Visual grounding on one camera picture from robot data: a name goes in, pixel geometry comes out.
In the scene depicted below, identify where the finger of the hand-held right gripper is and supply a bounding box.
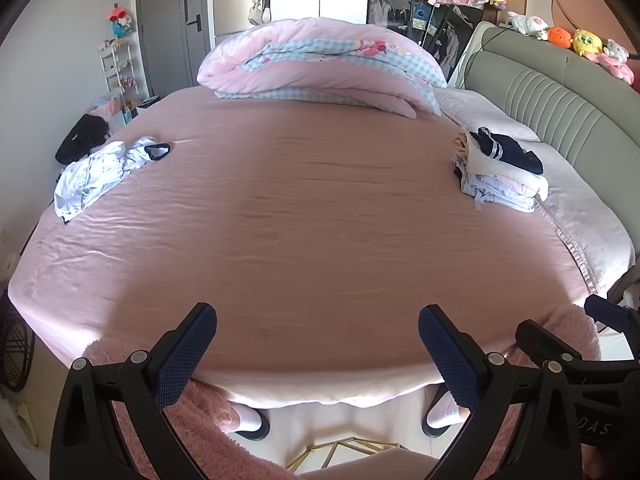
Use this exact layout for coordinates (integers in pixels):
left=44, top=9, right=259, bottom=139
left=585, top=294, right=640, bottom=333
left=515, top=319, right=587, bottom=368

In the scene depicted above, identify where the glass door wardrobe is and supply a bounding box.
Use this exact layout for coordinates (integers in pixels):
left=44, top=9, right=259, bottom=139
left=370, top=0, right=481, bottom=41

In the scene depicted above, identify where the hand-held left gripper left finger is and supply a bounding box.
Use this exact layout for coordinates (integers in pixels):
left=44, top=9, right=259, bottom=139
left=50, top=302, right=218, bottom=480

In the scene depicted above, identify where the red and blue plush toy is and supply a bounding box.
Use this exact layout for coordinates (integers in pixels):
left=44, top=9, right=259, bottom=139
left=109, top=4, right=137, bottom=40

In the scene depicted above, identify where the yellow plush toy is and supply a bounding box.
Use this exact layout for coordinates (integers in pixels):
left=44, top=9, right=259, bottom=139
left=571, top=29, right=605, bottom=57

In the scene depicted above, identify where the pale lilac pillow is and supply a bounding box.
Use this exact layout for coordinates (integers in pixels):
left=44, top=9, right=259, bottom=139
left=530, top=140, right=638, bottom=296
left=435, top=87, right=543, bottom=143

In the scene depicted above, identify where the white tote bag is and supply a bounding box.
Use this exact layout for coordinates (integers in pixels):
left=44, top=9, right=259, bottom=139
left=248, top=0, right=273, bottom=26

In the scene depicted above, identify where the white lying plush toy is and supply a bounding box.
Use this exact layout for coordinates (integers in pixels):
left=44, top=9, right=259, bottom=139
left=502, top=11, right=549, bottom=41

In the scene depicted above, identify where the gold wire frame stool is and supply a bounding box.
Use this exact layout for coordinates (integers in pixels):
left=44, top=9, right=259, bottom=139
left=285, top=437, right=436, bottom=476

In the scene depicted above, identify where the folded pink checked duvet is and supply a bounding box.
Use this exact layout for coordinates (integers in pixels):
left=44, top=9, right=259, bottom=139
left=196, top=17, right=448, bottom=120

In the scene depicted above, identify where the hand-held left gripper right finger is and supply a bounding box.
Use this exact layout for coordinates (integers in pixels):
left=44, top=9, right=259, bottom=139
left=418, top=304, right=591, bottom=480

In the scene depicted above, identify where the person's leg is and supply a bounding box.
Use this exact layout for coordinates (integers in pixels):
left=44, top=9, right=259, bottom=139
left=421, top=387, right=471, bottom=438
left=222, top=395, right=271, bottom=442

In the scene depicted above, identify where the beige drawer cabinet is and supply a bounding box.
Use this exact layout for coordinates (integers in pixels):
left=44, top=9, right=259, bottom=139
left=212, top=0, right=271, bottom=48

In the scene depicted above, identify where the pink white cat plush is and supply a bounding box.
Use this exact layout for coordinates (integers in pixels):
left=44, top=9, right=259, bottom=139
left=590, top=39, right=636, bottom=86

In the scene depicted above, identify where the bed with pink sheet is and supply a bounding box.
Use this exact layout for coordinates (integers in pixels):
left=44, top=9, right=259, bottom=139
left=7, top=85, right=640, bottom=408

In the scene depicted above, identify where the person's left leg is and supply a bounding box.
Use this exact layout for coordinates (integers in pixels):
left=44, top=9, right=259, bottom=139
left=222, top=395, right=271, bottom=442

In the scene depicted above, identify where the black floor fan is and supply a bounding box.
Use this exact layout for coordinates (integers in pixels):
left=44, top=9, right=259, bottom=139
left=0, top=290, right=36, bottom=393

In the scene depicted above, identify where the grey padded headboard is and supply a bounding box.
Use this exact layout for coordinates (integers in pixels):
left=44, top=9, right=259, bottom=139
left=465, top=21, right=640, bottom=261

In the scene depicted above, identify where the navy striped garment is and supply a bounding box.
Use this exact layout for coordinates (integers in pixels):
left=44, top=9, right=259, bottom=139
left=470, top=127, right=544, bottom=176

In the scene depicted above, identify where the grey door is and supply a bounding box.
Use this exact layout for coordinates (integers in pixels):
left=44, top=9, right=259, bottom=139
left=136, top=0, right=221, bottom=101

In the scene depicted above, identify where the stack of folded clothes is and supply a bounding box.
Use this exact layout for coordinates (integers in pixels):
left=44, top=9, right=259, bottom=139
left=452, top=127, right=550, bottom=213

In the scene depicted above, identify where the person's right leg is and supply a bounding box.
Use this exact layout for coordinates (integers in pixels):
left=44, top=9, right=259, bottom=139
left=421, top=387, right=471, bottom=438

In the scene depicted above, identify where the light blue navy-trimmed T-shirt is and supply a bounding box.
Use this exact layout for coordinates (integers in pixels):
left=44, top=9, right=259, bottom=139
left=52, top=136, right=172, bottom=223

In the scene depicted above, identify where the white shelf rack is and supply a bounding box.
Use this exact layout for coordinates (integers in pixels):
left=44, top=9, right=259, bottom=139
left=97, top=40, right=151, bottom=126

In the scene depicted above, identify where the pink storage box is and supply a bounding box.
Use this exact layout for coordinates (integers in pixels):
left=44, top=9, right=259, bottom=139
left=90, top=97, right=126, bottom=126

